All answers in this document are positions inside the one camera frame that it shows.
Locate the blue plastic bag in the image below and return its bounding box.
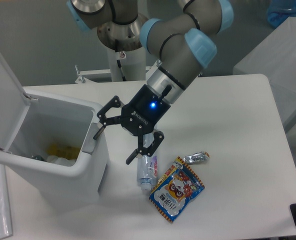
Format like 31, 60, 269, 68
266, 0, 296, 29

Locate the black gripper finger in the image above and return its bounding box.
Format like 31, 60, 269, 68
92, 95, 126, 140
125, 129, 165, 165

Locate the blue snack bag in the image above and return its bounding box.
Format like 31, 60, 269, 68
149, 157, 205, 223

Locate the white push-lid trash can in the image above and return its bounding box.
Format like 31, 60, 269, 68
0, 53, 110, 205

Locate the black cable on pedestal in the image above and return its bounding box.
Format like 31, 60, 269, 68
114, 38, 128, 82

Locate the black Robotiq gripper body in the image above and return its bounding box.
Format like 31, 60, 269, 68
120, 84, 171, 136

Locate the crumpled silver foil wrapper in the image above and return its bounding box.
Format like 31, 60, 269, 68
183, 151, 210, 165

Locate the yellow trash inside can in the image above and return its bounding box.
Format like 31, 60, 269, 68
31, 142, 83, 166

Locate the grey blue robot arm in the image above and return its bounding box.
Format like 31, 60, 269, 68
66, 0, 234, 164

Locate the clear plastic water bottle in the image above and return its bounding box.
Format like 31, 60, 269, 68
136, 132, 160, 195

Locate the white pedestal base frame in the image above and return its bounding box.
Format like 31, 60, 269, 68
74, 58, 204, 85

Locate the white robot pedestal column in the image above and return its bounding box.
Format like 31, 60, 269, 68
96, 13, 154, 82

